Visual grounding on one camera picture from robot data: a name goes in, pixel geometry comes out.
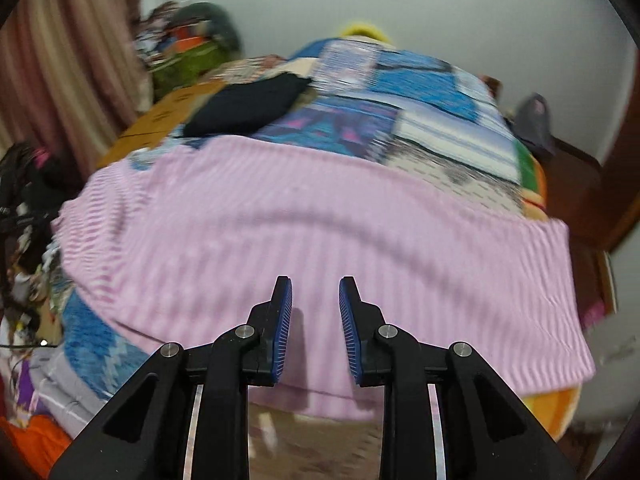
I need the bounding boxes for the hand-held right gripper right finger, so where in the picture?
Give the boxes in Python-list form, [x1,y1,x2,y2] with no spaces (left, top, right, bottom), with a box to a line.
[338,276,586,480]

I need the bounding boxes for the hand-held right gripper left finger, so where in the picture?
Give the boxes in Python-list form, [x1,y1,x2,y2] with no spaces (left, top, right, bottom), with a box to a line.
[47,275,293,480]

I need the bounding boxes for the pink striped towel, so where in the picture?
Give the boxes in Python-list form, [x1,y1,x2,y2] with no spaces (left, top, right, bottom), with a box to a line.
[52,135,596,423]

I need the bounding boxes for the orange cloth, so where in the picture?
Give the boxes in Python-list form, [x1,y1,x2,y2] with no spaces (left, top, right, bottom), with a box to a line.
[522,382,585,442]
[0,415,72,479]

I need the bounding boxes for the black folded garment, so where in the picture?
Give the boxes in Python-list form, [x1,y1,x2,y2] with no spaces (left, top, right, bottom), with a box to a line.
[182,74,313,137]

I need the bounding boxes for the wooden lap desk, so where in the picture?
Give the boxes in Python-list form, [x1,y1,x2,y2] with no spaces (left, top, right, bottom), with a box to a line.
[97,80,226,168]

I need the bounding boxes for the blue patchwork blanket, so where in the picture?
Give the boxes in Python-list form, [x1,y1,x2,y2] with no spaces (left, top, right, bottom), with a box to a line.
[20,37,551,441]

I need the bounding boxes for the orange striped blanket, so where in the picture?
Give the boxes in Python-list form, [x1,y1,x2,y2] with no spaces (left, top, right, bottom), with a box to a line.
[200,55,301,84]

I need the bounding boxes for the green storage box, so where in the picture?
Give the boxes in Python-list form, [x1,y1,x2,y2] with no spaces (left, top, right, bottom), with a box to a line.
[150,42,232,102]

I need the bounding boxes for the grey plastic bag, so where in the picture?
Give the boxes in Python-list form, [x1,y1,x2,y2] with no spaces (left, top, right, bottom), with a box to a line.
[512,92,557,157]

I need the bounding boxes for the dark hanging clothes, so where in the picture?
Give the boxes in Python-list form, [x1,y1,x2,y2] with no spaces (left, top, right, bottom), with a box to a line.
[0,142,77,311]

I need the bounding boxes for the brown wooden door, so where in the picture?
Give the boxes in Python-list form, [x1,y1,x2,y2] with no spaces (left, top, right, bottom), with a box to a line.
[595,45,640,256]

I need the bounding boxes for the striped brown curtain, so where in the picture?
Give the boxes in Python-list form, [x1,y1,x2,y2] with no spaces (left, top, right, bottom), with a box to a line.
[0,0,151,177]

